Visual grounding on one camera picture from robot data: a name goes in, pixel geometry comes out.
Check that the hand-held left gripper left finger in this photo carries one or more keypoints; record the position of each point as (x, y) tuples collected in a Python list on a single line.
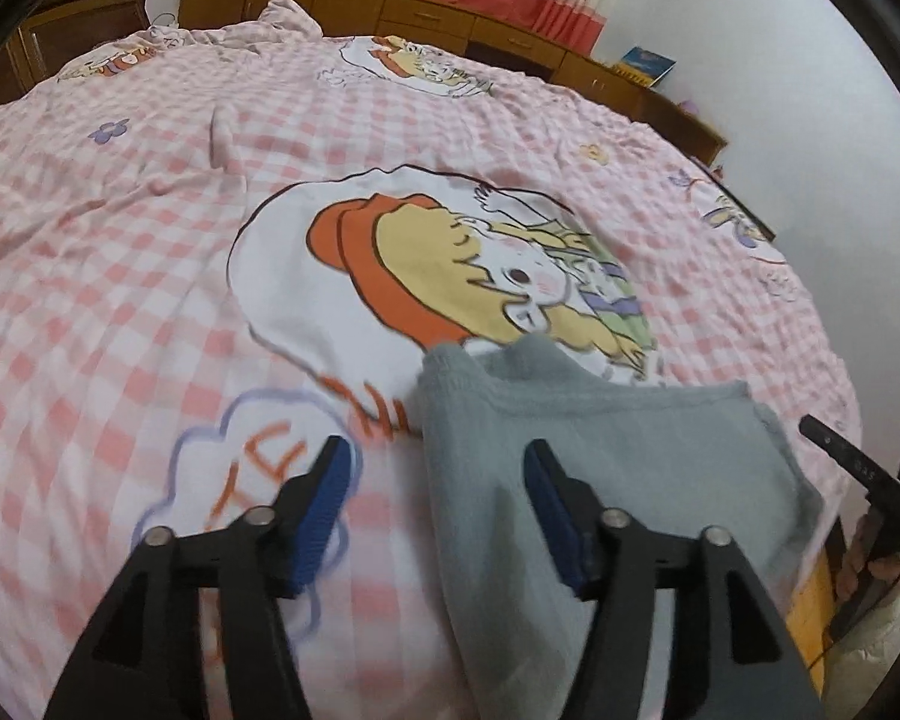
[(321, 510)]

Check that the wooden headboard cabinet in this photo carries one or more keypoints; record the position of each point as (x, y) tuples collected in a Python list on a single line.
[(420, 15)]

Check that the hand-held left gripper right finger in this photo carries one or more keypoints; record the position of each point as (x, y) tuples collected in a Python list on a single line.
[(559, 517)]

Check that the person's right hand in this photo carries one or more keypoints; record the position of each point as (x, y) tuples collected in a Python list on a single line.
[(874, 551)]

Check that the pink checked printed blanket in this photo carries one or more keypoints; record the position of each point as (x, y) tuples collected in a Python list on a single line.
[(120, 277)]

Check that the white jacket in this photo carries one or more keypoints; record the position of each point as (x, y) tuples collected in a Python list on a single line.
[(870, 660)]

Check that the dark wooden wardrobe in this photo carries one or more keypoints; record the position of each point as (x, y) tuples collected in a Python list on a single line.
[(67, 22)]

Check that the blue book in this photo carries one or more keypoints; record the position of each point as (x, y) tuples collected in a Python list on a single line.
[(645, 65)]

